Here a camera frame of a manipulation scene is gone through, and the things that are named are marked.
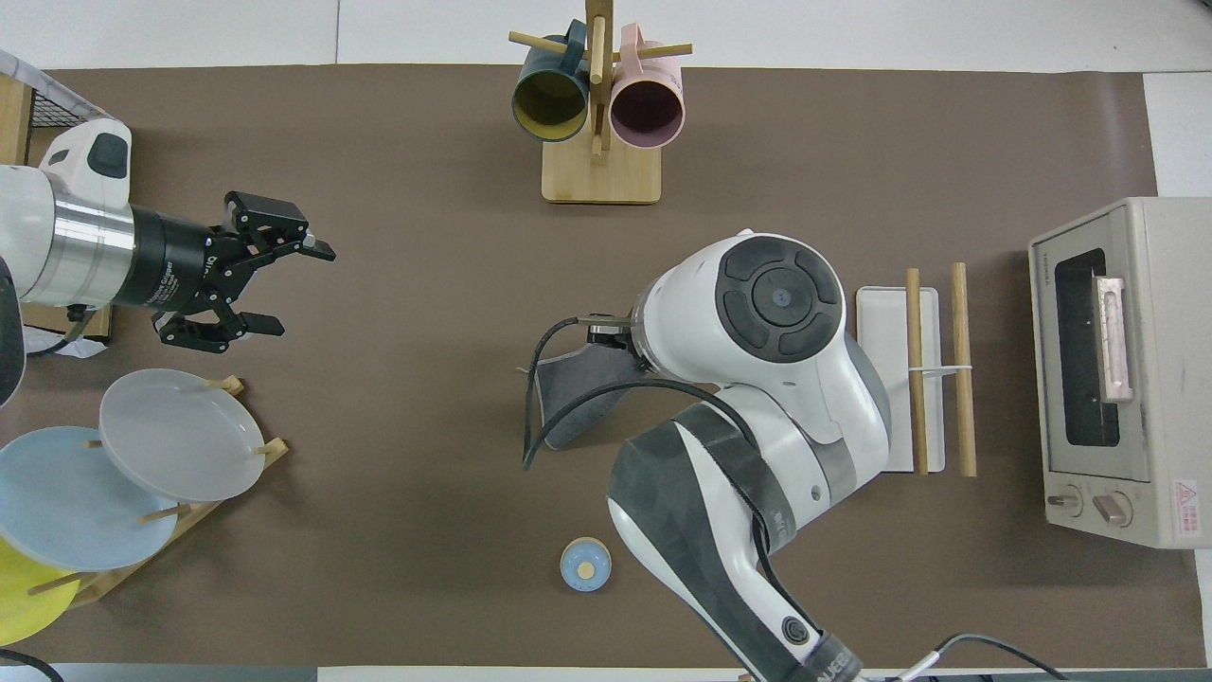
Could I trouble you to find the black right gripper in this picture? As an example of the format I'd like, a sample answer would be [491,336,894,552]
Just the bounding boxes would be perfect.
[576,311,654,368]

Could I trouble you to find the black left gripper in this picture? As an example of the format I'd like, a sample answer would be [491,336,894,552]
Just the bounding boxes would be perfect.
[118,191,338,354]

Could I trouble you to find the purple and grey towel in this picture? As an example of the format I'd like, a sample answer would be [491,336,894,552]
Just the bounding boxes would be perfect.
[516,343,650,451]

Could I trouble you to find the white towel rack wooden bars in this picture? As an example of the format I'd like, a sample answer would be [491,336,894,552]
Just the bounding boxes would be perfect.
[856,262,978,477]

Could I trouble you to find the wooden plate rack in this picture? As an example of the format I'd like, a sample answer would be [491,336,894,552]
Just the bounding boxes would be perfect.
[27,376,290,609]

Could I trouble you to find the wooden mug tree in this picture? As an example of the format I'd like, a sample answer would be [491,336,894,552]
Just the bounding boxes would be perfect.
[508,0,694,206]

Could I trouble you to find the grey plate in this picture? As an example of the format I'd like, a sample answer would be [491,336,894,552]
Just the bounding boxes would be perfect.
[98,368,267,503]

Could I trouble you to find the white crumpled sheet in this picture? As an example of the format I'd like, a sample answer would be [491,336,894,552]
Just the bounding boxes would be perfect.
[24,327,111,359]

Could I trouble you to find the pink ribbed mug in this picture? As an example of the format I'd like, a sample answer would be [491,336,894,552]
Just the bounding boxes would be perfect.
[609,24,686,151]

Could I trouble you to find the large brown table mat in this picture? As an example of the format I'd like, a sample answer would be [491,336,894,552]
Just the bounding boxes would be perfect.
[0,64,1208,669]

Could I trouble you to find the dark teal mug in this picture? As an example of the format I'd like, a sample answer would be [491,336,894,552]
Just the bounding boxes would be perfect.
[512,21,593,143]

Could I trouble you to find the marble pattern paper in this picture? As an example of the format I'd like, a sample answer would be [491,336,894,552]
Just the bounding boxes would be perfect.
[0,49,126,138]

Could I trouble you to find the wooden two-level shelf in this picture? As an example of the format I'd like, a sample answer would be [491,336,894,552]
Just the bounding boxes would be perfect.
[0,71,127,344]

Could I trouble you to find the light blue plate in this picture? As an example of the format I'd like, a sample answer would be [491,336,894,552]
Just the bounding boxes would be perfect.
[0,426,181,572]

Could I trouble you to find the yellow plate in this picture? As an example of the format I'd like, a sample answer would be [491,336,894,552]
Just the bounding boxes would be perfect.
[0,535,81,647]

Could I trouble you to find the beige toaster oven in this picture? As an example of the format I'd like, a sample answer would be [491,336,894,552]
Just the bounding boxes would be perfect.
[1028,196,1212,550]

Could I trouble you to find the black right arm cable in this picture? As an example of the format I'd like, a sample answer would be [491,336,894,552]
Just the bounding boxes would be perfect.
[523,317,1071,682]

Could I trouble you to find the black wire basket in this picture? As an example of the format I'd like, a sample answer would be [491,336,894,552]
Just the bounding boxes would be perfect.
[24,85,110,132]

